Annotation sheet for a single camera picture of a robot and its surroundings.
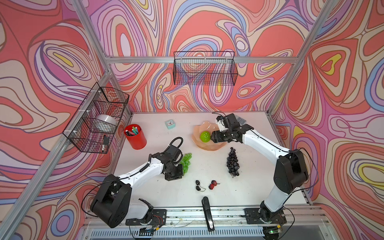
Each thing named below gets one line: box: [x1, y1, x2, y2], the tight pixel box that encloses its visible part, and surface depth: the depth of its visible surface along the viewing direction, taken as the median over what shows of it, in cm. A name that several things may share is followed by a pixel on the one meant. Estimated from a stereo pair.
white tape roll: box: [95, 114, 117, 129], surface depth 73 cm
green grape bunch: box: [180, 153, 192, 175], surface depth 91 cm
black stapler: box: [201, 196, 215, 232], surface depth 73 cm
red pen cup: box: [124, 124, 147, 150], surface depth 96 cm
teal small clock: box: [165, 119, 176, 130], surface depth 113 cm
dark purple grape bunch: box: [226, 147, 240, 178], surface depth 90 cm
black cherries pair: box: [195, 180, 206, 192], surface depth 84 cm
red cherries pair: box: [208, 180, 221, 190], surface depth 84 cm
